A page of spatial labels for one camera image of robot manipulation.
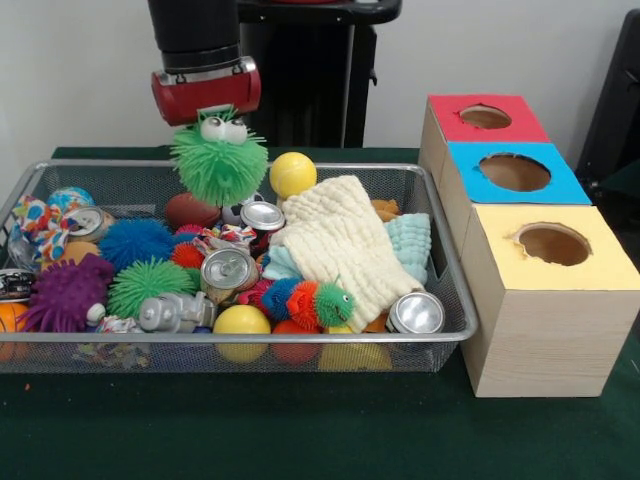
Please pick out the bag of coloured spiky balls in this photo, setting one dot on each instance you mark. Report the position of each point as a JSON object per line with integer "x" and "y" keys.
{"x": 305, "y": 300}

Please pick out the cream knitted cloth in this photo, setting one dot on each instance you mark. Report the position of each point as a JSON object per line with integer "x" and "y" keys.
{"x": 345, "y": 240}

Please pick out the purple spiky ball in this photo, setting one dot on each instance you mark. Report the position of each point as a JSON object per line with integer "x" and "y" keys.
{"x": 65, "y": 295}

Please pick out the clear mesh bin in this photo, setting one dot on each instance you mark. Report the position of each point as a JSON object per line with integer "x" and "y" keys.
{"x": 450, "y": 312}

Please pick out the mint green cloth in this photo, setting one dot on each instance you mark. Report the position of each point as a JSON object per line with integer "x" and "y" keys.
{"x": 410, "y": 245}

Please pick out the red silver soda can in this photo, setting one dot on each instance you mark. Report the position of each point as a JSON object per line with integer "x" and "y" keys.
{"x": 416, "y": 314}

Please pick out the blue spiky ball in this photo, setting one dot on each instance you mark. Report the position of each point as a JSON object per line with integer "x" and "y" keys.
{"x": 135, "y": 243}

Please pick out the green spiky ball with eyes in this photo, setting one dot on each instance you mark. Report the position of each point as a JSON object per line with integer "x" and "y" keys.
{"x": 220, "y": 160}

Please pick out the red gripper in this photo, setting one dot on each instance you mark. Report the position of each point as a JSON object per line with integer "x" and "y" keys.
{"x": 205, "y": 95}

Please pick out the yellow ball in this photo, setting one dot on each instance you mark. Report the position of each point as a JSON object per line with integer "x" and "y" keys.
{"x": 292, "y": 175}
{"x": 241, "y": 322}

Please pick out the wooden box with three holes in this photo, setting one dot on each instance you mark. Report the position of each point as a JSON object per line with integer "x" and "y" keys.
{"x": 550, "y": 320}

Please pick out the plain green spiky ball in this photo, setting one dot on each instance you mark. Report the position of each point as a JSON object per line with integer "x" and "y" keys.
{"x": 148, "y": 285}

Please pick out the red black can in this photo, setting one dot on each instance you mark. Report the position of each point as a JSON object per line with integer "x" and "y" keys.
{"x": 262, "y": 220}

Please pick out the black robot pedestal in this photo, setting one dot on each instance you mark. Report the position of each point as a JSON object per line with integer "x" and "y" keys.
{"x": 310, "y": 75}

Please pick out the brown toy football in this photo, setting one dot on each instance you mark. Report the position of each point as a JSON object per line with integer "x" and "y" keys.
{"x": 190, "y": 212}

